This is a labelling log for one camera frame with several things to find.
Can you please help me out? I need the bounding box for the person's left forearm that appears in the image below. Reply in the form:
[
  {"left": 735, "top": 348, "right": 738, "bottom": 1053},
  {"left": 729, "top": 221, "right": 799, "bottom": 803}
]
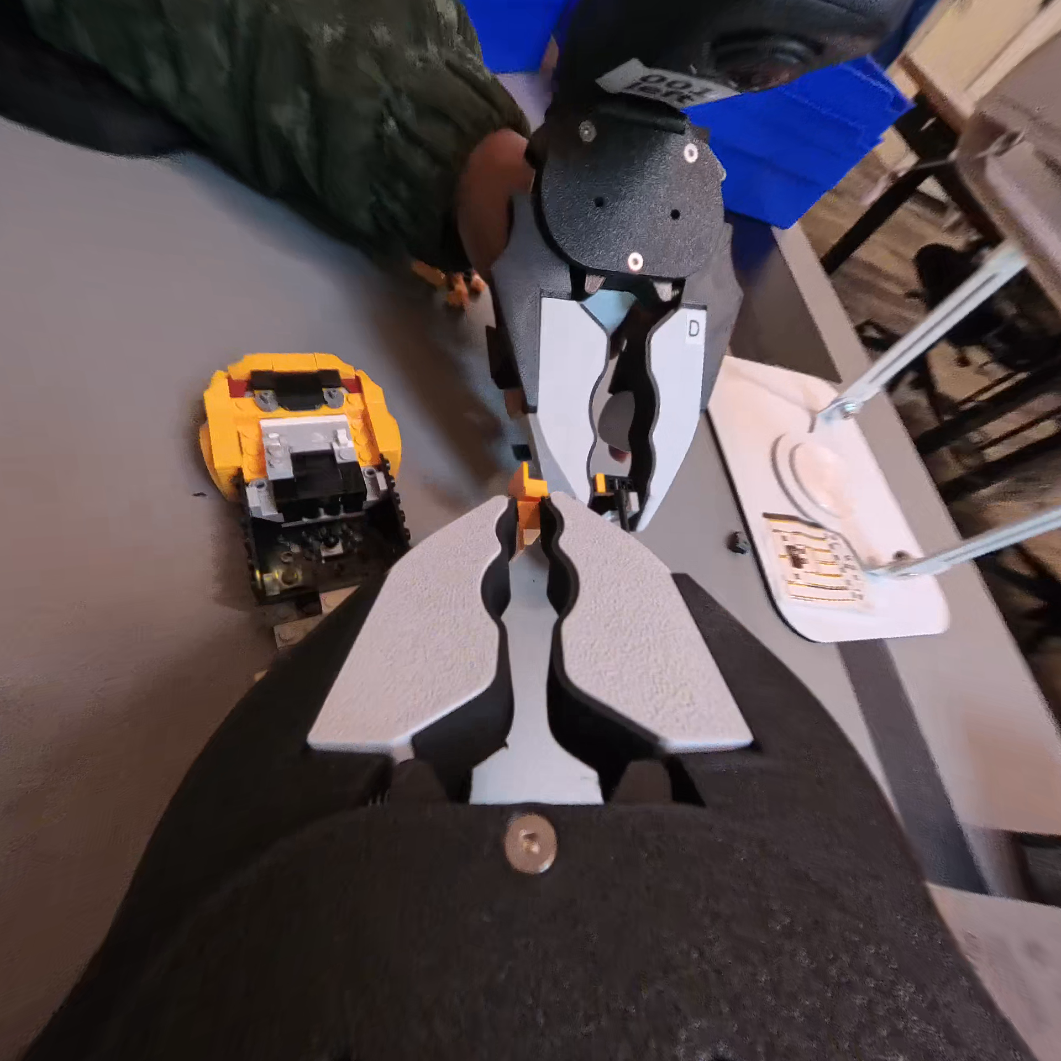
[{"left": 20, "top": 0, "right": 532, "bottom": 279}]

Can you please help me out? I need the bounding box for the person's left hand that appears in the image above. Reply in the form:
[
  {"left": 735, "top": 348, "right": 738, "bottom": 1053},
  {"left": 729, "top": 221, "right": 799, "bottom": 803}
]
[{"left": 458, "top": 128, "right": 542, "bottom": 270}]

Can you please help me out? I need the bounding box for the yellow lego corner brick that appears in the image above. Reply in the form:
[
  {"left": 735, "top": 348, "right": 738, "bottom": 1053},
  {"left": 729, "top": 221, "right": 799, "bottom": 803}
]
[{"left": 508, "top": 463, "right": 550, "bottom": 555}]

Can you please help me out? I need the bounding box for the blue plastic bin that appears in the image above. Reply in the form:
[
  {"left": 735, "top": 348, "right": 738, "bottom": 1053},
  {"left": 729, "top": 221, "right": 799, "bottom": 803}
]
[{"left": 460, "top": 0, "right": 913, "bottom": 229}]

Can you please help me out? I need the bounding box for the pile of yellow lego bricks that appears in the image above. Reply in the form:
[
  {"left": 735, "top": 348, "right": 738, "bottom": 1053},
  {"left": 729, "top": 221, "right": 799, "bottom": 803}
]
[{"left": 410, "top": 259, "right": 490, "bottom": 309}]

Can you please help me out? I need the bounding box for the brown wooden desk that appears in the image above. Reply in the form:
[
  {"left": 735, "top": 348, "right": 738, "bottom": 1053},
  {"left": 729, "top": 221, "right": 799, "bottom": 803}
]
[{"left": 816, "top": 0, "right": 1061, "bottom": 275}]

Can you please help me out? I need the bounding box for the yellow lego car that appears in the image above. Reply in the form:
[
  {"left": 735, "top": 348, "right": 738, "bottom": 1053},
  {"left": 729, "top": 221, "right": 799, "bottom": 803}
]
[{"left": 199, "top": 352, "right": 413, "bottom": 652}]

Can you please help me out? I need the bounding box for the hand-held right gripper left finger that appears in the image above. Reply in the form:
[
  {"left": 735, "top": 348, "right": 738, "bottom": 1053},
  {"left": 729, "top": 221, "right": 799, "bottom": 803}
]
[{"left": 307, "top": 496, "right": 521, "bottom": 801}]

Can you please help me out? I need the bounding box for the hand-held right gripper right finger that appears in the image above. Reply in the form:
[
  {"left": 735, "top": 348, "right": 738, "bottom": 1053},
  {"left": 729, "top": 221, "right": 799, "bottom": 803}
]
[{"left": 539, "top": 491, "right": 755, "bottom": 802}]

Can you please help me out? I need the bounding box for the sticker sheet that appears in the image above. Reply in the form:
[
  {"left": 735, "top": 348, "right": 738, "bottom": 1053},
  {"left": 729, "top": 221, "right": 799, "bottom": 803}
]
[{"left": 763, "top": 512, "right": 873, "bottom": 613}]

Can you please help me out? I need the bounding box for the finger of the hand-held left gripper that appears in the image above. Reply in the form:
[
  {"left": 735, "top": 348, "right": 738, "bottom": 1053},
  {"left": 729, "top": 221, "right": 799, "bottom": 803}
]
[
  {"left": 537, "top": 294, "right": 616, "bottom": 508},
  {"left": 628, "top": 303, "right": 709, "bottom": 533}
]

